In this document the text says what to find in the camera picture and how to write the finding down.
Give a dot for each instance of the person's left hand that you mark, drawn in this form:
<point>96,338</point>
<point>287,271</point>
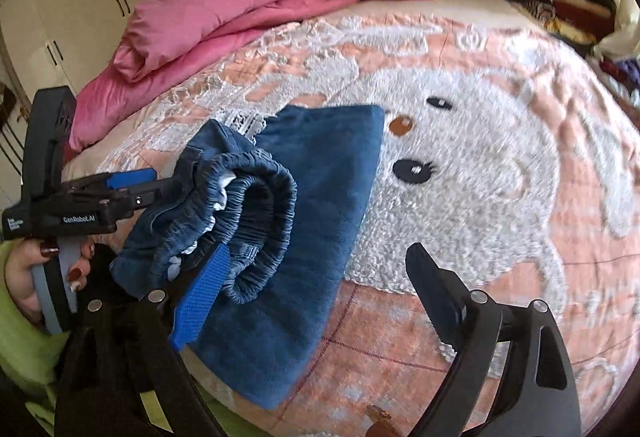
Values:
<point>22,277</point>

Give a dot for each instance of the pink quilt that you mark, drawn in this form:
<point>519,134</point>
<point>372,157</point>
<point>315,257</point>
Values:
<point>225,2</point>

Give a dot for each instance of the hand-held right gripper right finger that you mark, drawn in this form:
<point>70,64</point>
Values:
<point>435,287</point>

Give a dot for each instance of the cream curtain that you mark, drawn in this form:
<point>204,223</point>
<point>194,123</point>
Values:
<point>620,39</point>

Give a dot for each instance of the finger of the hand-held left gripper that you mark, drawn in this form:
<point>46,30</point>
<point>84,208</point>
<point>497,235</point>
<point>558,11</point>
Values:
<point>130,178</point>
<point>150,196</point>

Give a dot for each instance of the peach and white printed blanket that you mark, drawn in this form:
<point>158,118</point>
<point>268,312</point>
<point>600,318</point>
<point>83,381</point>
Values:
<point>500,167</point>

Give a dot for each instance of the person's green top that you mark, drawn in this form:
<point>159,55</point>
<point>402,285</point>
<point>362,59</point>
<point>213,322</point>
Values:
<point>225,422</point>

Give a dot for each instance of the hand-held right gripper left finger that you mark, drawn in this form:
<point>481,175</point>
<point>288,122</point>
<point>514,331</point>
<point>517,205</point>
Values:
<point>202,297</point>

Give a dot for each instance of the blue denim pants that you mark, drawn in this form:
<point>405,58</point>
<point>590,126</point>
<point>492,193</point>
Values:
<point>310,197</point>

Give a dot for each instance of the person's black garment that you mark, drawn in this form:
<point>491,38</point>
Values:
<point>112,277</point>

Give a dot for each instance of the dark metal frame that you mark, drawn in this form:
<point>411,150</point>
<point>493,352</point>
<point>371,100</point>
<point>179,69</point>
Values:
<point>9,117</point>

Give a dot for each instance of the person's left forearm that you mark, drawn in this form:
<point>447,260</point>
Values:
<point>25,352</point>

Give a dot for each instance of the purple cloth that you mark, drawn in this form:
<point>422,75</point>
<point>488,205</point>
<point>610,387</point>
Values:
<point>625,72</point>

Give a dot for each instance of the beige bed sheet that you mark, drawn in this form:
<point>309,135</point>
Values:
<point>475,6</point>

